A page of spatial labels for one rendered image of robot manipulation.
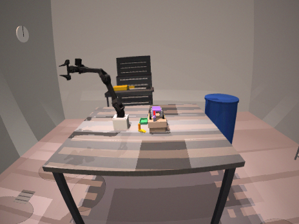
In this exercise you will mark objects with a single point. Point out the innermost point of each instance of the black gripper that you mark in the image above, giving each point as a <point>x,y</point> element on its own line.
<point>68,76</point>

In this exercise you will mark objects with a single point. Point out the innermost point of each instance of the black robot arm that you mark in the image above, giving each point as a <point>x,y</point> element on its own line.
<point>117,104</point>

